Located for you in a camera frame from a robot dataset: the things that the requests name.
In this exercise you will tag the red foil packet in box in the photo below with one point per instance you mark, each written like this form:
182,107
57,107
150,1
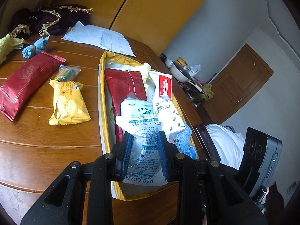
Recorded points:
123,84

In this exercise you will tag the rolled blue cloth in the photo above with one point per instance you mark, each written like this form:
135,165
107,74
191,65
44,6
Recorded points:
38,46

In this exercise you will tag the white pillow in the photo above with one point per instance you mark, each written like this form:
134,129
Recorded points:
229,145

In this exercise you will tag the yellow wooden cabinet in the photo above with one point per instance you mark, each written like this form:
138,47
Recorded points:
152,22

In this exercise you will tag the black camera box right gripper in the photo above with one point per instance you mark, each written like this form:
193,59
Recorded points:
260,158

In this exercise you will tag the purple velvet gold-fringed cloth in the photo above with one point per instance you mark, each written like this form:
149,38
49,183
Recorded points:
45,21

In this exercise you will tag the yellow lidded pot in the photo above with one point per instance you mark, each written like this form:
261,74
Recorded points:
181,61

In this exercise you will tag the small yellow cloth in box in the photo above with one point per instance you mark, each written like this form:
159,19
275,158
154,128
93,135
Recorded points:
144,71

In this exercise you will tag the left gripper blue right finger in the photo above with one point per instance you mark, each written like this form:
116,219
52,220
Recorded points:
167,152

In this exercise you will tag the white electric cooking pot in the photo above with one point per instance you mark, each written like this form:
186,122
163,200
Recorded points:
181,74

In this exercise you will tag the small clear bag green items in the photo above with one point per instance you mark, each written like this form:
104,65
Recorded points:
67,73

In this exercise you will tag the yellow snack packet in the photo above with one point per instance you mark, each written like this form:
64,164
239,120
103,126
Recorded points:
68,104

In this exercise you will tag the white paper sheets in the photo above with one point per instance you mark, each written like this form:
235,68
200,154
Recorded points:
100,37

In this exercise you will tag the brown wooden door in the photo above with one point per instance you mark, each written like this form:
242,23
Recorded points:
236,84

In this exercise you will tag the white packet with red label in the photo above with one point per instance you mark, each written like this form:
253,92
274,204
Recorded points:
162,86

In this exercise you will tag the white packet with green print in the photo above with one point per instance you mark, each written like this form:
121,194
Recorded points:
169,117

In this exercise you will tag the large yellow knit towel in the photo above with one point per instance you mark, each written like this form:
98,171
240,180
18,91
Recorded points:
7,45

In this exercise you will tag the white blue desiccant packet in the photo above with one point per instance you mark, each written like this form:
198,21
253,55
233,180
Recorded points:
140,120

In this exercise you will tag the gold lined storage box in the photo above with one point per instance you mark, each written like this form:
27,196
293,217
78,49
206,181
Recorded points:
133,98

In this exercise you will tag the red foil packet on table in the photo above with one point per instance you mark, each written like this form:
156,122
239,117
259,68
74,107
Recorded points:
17,88

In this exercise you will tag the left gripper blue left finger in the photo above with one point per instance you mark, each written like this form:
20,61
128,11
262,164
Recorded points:
123,152

